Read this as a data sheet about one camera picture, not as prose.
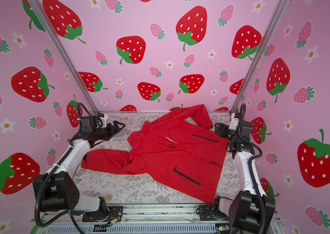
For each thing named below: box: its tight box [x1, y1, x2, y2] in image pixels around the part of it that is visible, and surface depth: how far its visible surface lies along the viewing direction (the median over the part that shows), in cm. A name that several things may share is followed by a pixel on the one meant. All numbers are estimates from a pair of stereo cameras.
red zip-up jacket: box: [82, 104, 229, 204], surface depth 93 cm
